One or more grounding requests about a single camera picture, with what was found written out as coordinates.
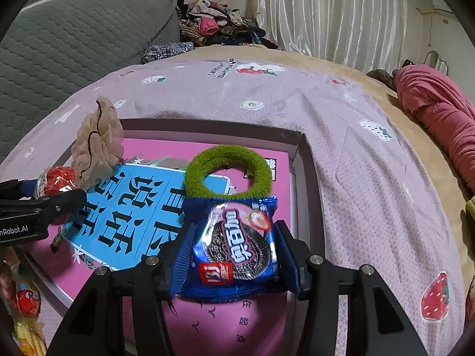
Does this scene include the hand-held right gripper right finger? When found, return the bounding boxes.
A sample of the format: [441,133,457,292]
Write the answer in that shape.
[273,220,429,356]

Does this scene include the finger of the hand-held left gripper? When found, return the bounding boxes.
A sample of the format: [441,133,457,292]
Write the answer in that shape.
[0,188,88,225]
[0,179,39,198]

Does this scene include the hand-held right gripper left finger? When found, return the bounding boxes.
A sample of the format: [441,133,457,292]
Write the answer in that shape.
[46,226,197,356]

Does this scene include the small red egg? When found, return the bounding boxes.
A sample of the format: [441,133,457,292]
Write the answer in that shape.
[34,167,78,198]

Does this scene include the blue cookie packet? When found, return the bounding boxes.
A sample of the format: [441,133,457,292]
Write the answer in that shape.
[169,195,294,301]

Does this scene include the beige mesh scrunchie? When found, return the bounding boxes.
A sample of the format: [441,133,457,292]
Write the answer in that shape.
[70,96,125,191]

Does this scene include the yellow rice cracker packet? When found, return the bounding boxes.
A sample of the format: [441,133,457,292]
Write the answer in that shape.
[13,315,47,356]

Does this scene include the green fuzzy scrunchie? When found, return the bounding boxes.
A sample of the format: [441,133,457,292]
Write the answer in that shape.
[184,146,273,199]

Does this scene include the dark grey shallow box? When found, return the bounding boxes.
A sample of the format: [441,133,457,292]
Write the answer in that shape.
[15,119,329,356]

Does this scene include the grey quilted headboard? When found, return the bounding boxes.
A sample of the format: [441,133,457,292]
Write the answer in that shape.
[0,0,182,164]

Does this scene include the beige bed sheet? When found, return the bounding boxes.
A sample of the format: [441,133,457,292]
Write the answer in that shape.
[193,46,475,305]

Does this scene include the dark brown cloth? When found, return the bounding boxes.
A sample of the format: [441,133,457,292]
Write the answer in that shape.
[367,59,414,90]

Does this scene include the pink quilt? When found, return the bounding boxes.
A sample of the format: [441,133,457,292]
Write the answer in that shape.
[395,64,475,208]

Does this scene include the pile of clothes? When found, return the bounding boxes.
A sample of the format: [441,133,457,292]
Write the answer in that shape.
[174,0,279,50]

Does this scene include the white curtain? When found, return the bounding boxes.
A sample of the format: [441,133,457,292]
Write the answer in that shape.
[247,0,409,71]

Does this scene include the white metal pipe rack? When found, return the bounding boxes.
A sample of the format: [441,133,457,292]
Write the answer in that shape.
[425,50,451,77]

